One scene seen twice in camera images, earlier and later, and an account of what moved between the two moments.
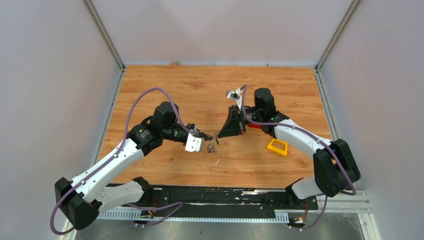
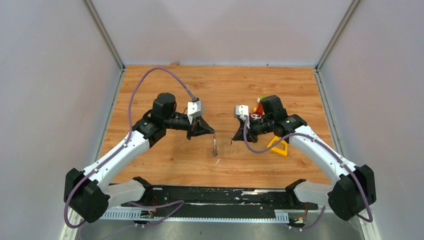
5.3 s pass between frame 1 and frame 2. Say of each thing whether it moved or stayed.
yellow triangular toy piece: stayed
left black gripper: moved
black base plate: stayed
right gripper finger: moved
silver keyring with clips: moved
